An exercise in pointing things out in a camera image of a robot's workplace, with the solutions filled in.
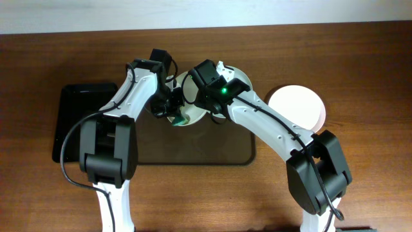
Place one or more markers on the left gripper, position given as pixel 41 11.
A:
pixel 172 105

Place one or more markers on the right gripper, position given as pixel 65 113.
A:
pixel 194 80

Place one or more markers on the green yellow sponge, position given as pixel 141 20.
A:
pixel 180 119

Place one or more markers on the white plate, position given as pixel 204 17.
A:
pixel 300 105
pixel 239 79
pixel 190 91

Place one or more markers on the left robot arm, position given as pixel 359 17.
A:
pixel 108 146

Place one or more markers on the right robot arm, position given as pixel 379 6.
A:
pixel 317 170

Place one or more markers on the brown serving tray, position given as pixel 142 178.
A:
pixel 209 141

